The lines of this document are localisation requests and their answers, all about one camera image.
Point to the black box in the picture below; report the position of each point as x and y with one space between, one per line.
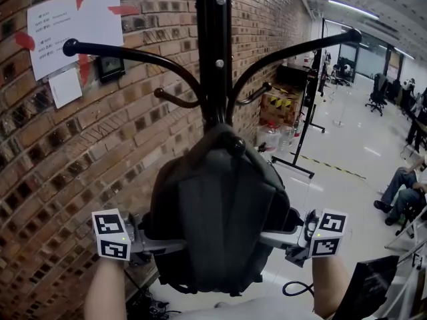
292 77

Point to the black wall display device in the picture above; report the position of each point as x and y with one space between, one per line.
110 68

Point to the long ceiling light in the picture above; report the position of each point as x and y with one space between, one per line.
353 8

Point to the person's white shirt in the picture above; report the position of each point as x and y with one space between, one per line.
250 310

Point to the large white paper sheet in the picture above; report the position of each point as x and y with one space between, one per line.
93 22

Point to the whiteboard on black stand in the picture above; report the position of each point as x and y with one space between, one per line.
308 95

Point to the person's left forearm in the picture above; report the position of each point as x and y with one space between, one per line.
105 292

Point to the person's right forearm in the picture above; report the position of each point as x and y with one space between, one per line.
330 285

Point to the cardboard box with striped labels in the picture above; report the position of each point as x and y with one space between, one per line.
278 108

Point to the black backpack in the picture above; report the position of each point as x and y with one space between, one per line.
220 218

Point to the black office chair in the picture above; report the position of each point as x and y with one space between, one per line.
378 93

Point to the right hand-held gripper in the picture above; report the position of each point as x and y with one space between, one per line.
328 235

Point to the black metal coat rack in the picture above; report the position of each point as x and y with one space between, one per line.
213 45

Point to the clear water bottle red cap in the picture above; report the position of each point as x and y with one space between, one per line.
268 138

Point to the black bag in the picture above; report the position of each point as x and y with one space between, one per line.
370 285

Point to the white metal frame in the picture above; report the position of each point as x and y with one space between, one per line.
412 245

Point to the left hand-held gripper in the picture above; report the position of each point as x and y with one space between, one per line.
111 235

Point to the small white card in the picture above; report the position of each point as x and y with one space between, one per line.
65 88

